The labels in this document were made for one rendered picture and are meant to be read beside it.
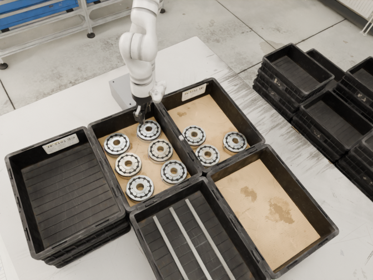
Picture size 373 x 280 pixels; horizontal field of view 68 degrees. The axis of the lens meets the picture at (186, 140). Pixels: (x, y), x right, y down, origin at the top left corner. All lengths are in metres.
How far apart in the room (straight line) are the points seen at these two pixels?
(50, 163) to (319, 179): 1.18
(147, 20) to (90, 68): 1.96
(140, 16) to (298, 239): 0.91
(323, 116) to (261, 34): 1.42
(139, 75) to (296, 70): 1.52
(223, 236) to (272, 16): 2.90
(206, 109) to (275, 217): 0.56
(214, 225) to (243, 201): 0.15
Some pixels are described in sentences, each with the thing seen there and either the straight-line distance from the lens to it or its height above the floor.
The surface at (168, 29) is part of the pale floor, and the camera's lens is 3.11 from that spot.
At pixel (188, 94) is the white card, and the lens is 1.27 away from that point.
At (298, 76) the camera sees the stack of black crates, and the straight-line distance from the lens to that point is 2.14.
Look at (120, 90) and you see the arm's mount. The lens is 1.40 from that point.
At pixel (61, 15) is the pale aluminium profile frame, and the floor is 0.30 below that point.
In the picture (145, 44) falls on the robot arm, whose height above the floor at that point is 1.34.
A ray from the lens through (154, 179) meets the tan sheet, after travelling 1.11.
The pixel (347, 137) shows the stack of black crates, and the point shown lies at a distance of 2.12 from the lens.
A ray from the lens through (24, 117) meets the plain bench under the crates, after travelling 1.56.
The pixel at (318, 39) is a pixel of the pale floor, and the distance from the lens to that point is 3.47.
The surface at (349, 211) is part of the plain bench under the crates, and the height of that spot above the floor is 0.70.
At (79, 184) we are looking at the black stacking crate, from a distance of 1.14.
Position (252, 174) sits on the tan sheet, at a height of 0.83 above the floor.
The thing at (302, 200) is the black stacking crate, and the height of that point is 0.88.
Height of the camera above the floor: 1.84
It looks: 58 degrees down
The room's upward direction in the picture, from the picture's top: 8 degrees clockwise
